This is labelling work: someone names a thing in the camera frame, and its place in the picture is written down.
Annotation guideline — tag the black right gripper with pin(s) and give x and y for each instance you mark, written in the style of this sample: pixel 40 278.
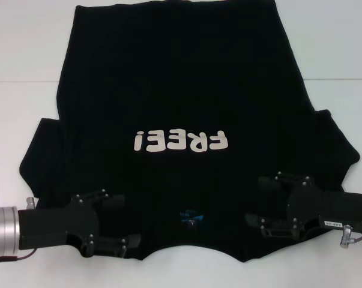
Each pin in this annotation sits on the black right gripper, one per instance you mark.
pixel 327 210

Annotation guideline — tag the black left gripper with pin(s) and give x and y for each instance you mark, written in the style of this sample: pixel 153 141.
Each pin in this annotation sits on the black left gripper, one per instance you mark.
pixel 54 225

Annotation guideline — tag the black shirt with FREE print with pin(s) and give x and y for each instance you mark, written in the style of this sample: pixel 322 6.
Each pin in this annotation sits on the black shirt with FREE print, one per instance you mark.
pixel 180 90

